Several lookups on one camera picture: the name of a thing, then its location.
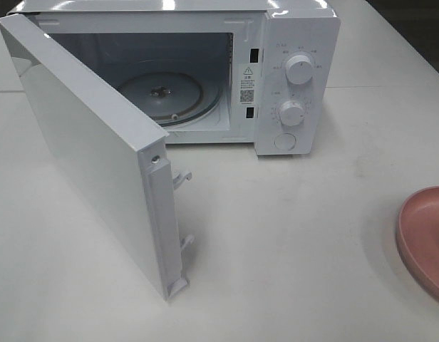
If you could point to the white round knob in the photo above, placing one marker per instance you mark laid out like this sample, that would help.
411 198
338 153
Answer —
299 68
291 113

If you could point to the white round door button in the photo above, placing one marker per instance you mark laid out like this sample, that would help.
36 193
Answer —
285 141

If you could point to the white microwave oven body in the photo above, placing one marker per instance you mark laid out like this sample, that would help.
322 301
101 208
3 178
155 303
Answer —
249 41

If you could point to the pink round plate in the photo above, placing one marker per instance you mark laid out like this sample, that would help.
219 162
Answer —
417 238

